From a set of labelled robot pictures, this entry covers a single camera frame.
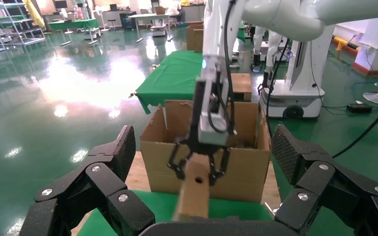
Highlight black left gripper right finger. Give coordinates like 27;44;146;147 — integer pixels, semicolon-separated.
270;123;378;236

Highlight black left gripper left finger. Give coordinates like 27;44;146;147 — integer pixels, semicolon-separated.
19;125;156;236

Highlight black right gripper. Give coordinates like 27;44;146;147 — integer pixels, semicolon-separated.
166;80;231;187

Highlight small cardboard box with hole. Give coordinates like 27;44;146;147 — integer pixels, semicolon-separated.
172;153;211;220

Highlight large open cardboard carton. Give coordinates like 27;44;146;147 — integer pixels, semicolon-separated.
139;99;272;204

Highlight plain brown cardboard box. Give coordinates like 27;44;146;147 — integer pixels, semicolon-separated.
230;73;252;102

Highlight tall brown cardboard carton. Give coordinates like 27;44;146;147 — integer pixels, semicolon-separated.
186;24;205;54

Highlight green table cloth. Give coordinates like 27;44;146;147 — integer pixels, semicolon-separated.
134;49;206;115
77;190;273;236

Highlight black power adapter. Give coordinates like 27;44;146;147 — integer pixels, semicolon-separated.
347;103;373;114

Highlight white wheeled standby robot body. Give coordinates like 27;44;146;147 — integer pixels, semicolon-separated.
259;24;335;119

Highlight yellow floor barrier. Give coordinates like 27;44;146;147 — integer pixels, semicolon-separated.
334;36;351;52

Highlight small white mobile cart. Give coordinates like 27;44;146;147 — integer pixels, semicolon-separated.
150;22;169;37

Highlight green covered work table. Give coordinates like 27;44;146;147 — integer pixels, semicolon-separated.
47;18;100;43

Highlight black cabinet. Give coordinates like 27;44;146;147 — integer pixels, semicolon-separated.
120;12;137;30

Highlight white work table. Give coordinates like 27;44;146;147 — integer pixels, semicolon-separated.
128;13;174;43

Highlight seated person white shirt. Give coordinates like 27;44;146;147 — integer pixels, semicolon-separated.
167;0;186;22

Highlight yellow hanging garment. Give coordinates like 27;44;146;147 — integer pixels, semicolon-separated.
22;0;46;29

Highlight grey metal shelf rack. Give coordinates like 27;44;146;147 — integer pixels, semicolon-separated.
0;0;46;58

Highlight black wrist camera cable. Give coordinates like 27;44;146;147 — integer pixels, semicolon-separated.
207;0;238;135

